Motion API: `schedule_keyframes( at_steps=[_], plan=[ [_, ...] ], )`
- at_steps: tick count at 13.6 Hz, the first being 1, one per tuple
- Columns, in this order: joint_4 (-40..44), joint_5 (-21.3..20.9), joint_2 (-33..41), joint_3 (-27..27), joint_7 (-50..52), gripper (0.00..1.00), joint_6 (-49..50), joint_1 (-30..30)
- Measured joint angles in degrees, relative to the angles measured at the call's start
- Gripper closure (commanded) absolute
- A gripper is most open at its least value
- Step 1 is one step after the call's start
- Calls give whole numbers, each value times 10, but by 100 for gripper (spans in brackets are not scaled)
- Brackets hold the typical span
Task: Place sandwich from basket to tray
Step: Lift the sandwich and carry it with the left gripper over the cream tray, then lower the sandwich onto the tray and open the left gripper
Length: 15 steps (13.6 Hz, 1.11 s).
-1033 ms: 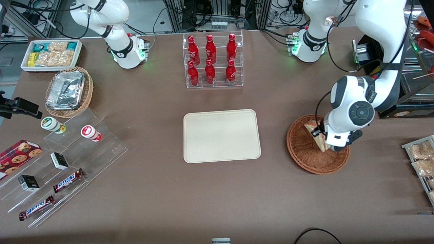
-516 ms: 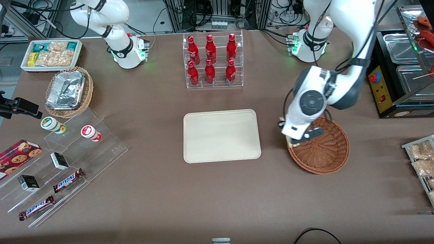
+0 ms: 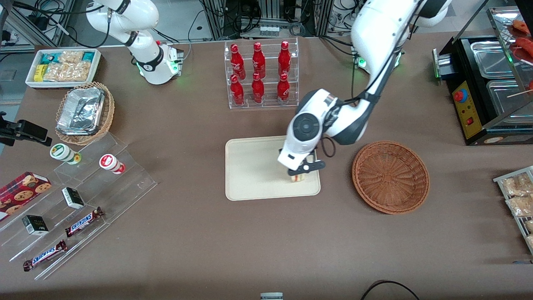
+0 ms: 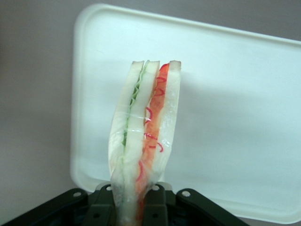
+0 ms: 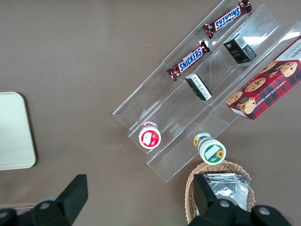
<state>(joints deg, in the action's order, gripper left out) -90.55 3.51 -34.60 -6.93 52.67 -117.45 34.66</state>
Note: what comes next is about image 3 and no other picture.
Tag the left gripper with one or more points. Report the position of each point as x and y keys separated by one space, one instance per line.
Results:
x=280 y=150

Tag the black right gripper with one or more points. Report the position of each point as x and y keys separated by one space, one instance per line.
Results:
x=26 y=130

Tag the sandwich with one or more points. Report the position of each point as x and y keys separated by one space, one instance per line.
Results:
x=298 y=178

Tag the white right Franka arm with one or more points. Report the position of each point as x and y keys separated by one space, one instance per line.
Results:
x=141 y=46

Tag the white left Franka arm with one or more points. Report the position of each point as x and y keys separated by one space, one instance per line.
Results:
x=379 y=37

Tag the cream plastic tray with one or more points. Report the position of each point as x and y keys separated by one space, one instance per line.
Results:
x=258 y=166

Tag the light wicker basket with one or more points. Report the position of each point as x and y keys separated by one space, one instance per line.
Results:
x=106 y=116

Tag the brown round wicker basket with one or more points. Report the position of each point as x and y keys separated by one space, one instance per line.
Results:
x=390 y=177

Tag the tray of packaged snacks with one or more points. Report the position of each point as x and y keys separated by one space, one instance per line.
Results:
x=499 y=180

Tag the green sunflower yogurt cup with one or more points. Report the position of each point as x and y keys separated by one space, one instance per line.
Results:
x=62 y=152

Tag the white rectangular snack bin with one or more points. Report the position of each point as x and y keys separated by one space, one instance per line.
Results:
x=31 y=81

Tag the yellow snack pack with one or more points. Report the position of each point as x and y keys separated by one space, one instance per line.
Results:
x=39 y=73

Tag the red tartan cookie box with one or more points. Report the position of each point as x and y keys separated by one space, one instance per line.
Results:
x=21 y=191

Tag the clear bag of crackers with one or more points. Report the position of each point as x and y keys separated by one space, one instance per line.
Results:
x=66 y=71
x=70 y=57

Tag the teal snack pack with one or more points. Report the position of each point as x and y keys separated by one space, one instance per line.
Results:
x=49 y=58

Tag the small black carton box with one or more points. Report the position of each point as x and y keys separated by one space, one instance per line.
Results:
x=73 y=198
x=35 y=225

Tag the red cola bottle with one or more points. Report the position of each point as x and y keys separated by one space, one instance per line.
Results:
x=237 y=60
x=283 y=89
x=257 y=89
x=237 y=91
x=258 y=58
x=284 y=57

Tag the red strawberry yogurt cup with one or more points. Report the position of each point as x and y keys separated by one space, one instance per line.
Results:
x=110 y=163

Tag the Snickers chocolate bar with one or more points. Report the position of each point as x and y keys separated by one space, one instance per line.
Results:
x=84 y=222
x=45 y=255

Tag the clear acrylic stepped display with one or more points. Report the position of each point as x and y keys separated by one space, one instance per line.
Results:
x=125 y=183

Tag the clear acrylic bottle rack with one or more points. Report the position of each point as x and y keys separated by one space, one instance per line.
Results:
x=293 y=54

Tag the grey device edge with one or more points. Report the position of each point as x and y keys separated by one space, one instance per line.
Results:
x=271 y=296

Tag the white power strip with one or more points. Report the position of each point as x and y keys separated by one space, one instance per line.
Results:
x=269 y=30

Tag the black food warmer machine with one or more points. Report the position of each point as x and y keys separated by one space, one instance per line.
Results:
x=466 y=108

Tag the clear bag of pastry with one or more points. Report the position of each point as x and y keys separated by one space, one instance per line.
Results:
x=518 y=184
x=520 y=206

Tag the steel food pan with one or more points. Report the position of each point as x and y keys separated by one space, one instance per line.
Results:
x=493 y=58
x=510 y=98

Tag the red sausage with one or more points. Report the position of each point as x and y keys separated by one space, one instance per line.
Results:
x=525 y=43

